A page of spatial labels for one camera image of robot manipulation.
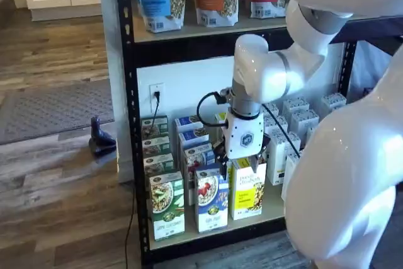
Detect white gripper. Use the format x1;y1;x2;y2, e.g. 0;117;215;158
213;110;271;183

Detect blue white cereal box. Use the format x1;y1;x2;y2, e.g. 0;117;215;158
178;129;210;153
181;142;218;206
174;114;205;134
194;164;230;234

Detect white patterned tea box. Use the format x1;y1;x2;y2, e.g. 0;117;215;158
281;151;303;194
263;113;290;136
262;101;280;118
305;125;319;149
321;92;348;113
281;96;311;115
290;109;320;139
268;131;302;186

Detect green white cereal box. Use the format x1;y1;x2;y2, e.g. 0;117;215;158
141;136;171;157
149;170;186;242
143;153;174;177
140;115;169;140

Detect black metal shelf rack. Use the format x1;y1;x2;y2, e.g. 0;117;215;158
115;0;403;265

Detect dark purple shoe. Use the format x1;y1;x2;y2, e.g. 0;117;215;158
88;116;117;157

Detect grey door mat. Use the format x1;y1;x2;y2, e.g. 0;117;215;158
0;79;115;146

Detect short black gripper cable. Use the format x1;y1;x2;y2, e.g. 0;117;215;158
196;91;229;129

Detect white wall outlet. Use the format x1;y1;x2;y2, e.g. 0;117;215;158
149;83;165;113

